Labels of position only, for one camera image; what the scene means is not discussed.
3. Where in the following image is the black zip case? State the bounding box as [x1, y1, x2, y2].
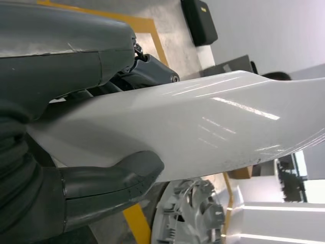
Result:
[180, 0, 219, 47]

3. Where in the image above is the silver wheel hubcap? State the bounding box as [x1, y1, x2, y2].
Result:
[151, 177, 225, 244]

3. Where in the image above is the brown cardboard box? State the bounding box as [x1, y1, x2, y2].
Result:
[228, 165, 253, 180]

